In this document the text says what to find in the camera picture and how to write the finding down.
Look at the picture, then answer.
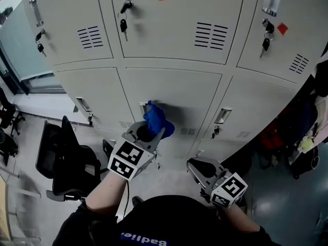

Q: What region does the red bag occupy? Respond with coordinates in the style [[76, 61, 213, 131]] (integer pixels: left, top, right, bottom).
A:
[[258, 121, 283, 160]]

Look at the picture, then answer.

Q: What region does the light table with metal frame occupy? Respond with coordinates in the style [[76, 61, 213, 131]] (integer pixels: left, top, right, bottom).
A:
[[0, 162, 42, 246]]

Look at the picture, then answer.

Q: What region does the black mesh office chair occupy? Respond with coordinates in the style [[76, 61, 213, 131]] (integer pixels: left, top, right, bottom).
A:
[[35, 115, 115, 202]]

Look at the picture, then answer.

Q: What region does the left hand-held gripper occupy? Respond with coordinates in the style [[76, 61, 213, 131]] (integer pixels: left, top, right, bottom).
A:
[[107, 120, 166, 181]]

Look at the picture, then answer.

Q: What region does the person's left forearm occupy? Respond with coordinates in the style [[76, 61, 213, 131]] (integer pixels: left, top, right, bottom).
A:
[[85, 172, 129, 224]]

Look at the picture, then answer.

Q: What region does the grid of grey locker doors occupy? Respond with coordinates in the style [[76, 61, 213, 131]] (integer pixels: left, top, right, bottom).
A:
[[19, 0, 328, 163]]

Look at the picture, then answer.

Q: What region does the black hanging garment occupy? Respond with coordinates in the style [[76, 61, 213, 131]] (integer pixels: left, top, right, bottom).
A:
[[313, 59, 328, 97]]

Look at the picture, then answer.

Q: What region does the person's right forearm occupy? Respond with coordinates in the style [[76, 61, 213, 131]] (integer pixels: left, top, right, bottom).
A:
[[219, 202, 262, 234]]

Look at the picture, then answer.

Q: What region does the person's black shirt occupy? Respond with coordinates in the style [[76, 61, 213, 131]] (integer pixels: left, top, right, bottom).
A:
[[52, 195, 282, 246]]

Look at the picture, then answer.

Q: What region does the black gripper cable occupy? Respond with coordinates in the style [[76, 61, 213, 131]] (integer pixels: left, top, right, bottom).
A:
[[122, 180, 131, 219]]

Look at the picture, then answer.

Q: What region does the yellow-green plush toy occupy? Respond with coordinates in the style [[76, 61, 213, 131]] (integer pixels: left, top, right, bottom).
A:
[[298, 135, 315, 154]]

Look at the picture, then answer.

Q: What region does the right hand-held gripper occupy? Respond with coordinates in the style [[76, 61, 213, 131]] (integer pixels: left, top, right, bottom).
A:
[[186, 157, 249, 209]]

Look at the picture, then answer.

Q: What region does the person's black shoe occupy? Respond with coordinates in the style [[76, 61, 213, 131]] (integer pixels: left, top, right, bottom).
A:
[[131, 196, 145, 208]]

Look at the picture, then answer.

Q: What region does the white garment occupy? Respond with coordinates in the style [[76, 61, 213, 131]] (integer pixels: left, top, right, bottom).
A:
[[313, 95, 328, 144]]

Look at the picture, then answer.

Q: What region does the blue cloth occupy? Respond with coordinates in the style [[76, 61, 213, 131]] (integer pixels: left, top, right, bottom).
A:
[[142, 100, 175, 139]]

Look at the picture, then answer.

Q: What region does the small red tape patch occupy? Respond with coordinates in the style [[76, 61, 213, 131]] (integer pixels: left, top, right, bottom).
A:
[[277, 22, 289, 36]]

